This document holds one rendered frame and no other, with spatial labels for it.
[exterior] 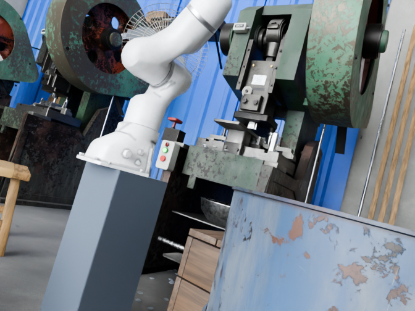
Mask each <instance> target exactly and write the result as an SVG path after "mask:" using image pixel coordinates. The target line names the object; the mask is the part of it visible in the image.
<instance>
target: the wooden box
mask: <svg viewBox="0 0 415 311"><path fill-rule="evenodd" d="M189 235H190V236H188V238H187V242H186V244H185V248H184V251H183V255H182V259H181V262H180V266H179V269H178V273H177V275H179V276H177V277H176V280H175V284H174V288H173V291H172V295H171V298H170V302H169V306H168V309H167V311H202V309H203V307H204V306H205V305H206V304H207V303H208V301H209V296H210V293H211V288H212V283H213V279H214V275H215V271H216V266H217V261H218V258H219V253H220V248H221V245H222V240H223V237H224V231H212V230H200V229H193V228H190V231H189Z"/></svg>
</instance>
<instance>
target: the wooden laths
mask: <svg viewBox="0 0 415 311"><path fill-rule="evenodd" d="M405 32H406V29H403V32H402V35H401V39H400V44H399V47H398V52H397V55H396V60H395V64H394V68H393V72H392V77H391V80H390V84H389V87H388V92H387V97H386V100H385V105H384V109H383V112H382V117H381V120H380V125H379V129H378V132H377V137H376V140H375V144H374V149H373V153H372V157H371V162H370V165H369V169H368V173H367V177H366V182H365V185H364V189H363V194H362V198H361V202H360V205H359V210H358V214H357V216H359V217H360V216H361V211H362V208H363V204H364V199H365V196H366V191H367V186H368V183H369V179H370V175H371V171H372V166H373V163H374V158H375V153H376V150H377V146H378V143H379V138H380V133H381V130H382V125H383V122H384V118H385V113H386V110H387V105H388V100H389V97H390V93H391V90H392V85H393V81H394V77H395V72H396V68H397V65H398V60H399V57H400V52H401V47H402V44H403V40H404V37H405ZM414 44H415V25H414V26H413V32H412V35H411V39H410V42H409V48H408V52H407V55H406V60H405V65H404V68H403V73H402V76H401V81H400V85H399V88H398V94H397V97H396V101H395V106H394V110H393V114H392V119H391V122H390V127H389V130H388V135H387V140H386V143H385V147H384V153H383V156H382V160H381V163H380V168H379V173H378V176H377V181H376V184H375V189H374V193H373V197H372V202H371V206H370V209H369V215H368V218H367V219H370V220H373V218H374V213H375V208H376V205H377V200H378V197H379V193H380V187H381V184H382V179H383V176H384V171H385V166H386V163H387V159H388V153H389V150H390V145H391V142H392V138H393V132H394V129H395V124H396V120H397V116H398V111H399V108H400V104H401V98H402V95H403V90H404V87H405V83H406V77H407V74H408V70H409V65H410V61H411V56H412V53H413V49H414ZM414 86H415V63H414V68H413V73H412V76H411V81H410V84H409V89H408V94H407V97H406V102H405V107H404V111H403V115H402V119H401V123H400V129H399V132H398V137H397V140H396V145H395V150H394V153H393V158H392V163H391V166H390V171H389V174H388V179H387V184H386V187H385V192H384V197H383V201H382V205H381V208H380V213H379V219H378V222H382V223H383V222H384V218H385V213H386V209H387V204H388V199H389V196H390V191H391V188H392V183H393V177H394V174H395V169H396V165H397V161H398V156H399V153H400V147H401V143H402V139H403V135H404V131H405V126H406V121H407V118H408V113H409V108H410V105H411V100H412V96H413V91H414ZM414 132H415V107H414V112H413V117H412V120H411V126H410V129H409V134H408V139H407V142H406V147H405V153H404V156H403V161H402V164H401V170H400V174H399V178H398V183H397V186H396V191H395V197H394V200H393V205H392V210H391V213H390V218H389V221H388V224H389V225H393V226H394V223H395V218H396V213H397V210H398V204H399V201H400V196H401V190H402V187H403V182H404V178H405V173H406V168H407V165H408V160H409V155H410V151H411V146H412V143H413V138H414Z"/></svg>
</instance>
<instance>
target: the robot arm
mask: <svg viewBox="0 0 415 311"><path fill-rule="evenodd" d="M231 8H232V0H191V1H190V3H189V4H188V5H187V6H186V8H184V10H183V11H182V12H181V13H180V14H179V15H178V17H177V18H176V19H175V20H174V21H173V22H172V23H171V24H170V25H169V26H168V27H167V28H165V29H163V30H162V31H160V32H158V33H156V34H154V35H152V36H146V37H140V38H134V39H132V40H130V41H129V42H127V43H126V45H125V46H124V48H123V50H122V54H121V57H122V63H123V65H124V67H125V68H126V69H127V70H128V71H129V72H131V73H132V74H133V75H134V76H136V77H138V78H140V79H142V80H143V81H145V82H147V83H149V88H148V89H147V91H146V92H145V93H144V94H139V95H136V96H134V97H133V98H131V100H130V102H129V105H128V108H127V111H126V114H125V118H124V121H123V122H119V123H118V125H117V128H116V130H115V132H113V133H110V134H108V135H105V136H102V137H100V138H97V139H95V140H94V141H92V142H91V144H90V146H89V148H88V149H87V151H86V153H85V155H84V153H82V152H79V155H77V158H79V159H82V160H86V161H89V162H92V163H95V164H99V165H103V166H106V167H110V168H114V169H118V170H122V171H125V172H129V173H134V174H136V175H141V176H145V177H151V163H152V159H153V154H154V148H155V145H156V144H157V140H158V137H159V133H158V131H159V128H160V126H161V123H162V120H163V118H164V114H165V112H166V109H167V108H168V106H169V104H170V103H171V102H172V101H173V100H174V99H175V98H176V97H178V96H180V95H182V94H185V93H186V92H187V91H188V89H189V87H190V85H191V80H192V75H191V73H190V72H189V70H188V69H187V68H186V67H185V66H184V65H183V64H182V63H181V62H179V61H178V60H177V59H176V58H177V57H179V56H181V55H184V54H194V53H197V52H198V51H199V50H200V49H201V48H202V47H203V46H204V45H205V44H206V42H207V41H208V40H209V39H210V38H211V36H212V35H213V34H214V33H215V32H216V31H217V29H218V28H219V27H220V26H221V24H222V23H223V21H224V20H225V18H226V16H227V14H228V13H229V11H230V10H231Z"/></svg>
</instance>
